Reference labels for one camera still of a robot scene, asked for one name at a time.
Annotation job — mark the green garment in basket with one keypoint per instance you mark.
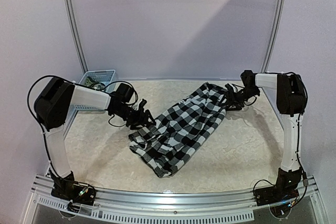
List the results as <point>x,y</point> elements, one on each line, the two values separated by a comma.
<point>92,83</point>

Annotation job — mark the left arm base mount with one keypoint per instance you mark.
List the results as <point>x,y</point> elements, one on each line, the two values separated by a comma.
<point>74,192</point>

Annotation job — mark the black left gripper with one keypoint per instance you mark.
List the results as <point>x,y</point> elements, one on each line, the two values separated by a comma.
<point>141,120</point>

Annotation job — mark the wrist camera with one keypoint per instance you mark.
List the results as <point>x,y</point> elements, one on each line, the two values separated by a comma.
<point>141,104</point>
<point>230,86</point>

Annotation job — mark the left aluminium wall post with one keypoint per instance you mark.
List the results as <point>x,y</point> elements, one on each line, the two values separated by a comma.
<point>75,35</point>

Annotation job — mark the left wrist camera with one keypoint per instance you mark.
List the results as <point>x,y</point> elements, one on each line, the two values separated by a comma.
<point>141,104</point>

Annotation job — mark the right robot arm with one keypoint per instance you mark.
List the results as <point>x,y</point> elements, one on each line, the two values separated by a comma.
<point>291,102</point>

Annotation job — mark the light blue plastic basket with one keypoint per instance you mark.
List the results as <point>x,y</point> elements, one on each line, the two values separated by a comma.
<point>91,93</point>

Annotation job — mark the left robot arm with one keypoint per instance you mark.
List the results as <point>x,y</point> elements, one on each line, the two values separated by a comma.
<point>51,109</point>

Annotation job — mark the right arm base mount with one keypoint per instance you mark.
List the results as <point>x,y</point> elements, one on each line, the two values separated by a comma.
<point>284,191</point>

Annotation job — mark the front aluminium rail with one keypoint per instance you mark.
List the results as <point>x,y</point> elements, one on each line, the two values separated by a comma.
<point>116,206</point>

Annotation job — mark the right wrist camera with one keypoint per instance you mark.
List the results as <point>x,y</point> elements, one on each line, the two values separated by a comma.
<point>230,86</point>

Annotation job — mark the aluminium wall post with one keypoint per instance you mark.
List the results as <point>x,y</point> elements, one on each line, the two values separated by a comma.
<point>274,31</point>
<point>75,35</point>

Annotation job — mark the black white checked shirt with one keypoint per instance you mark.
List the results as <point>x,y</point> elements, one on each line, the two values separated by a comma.
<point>180,130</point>

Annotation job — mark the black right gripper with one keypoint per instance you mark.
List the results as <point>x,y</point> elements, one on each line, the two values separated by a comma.
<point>234,96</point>

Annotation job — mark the right aluminium wall post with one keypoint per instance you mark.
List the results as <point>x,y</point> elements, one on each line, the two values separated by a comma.
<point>274,31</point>

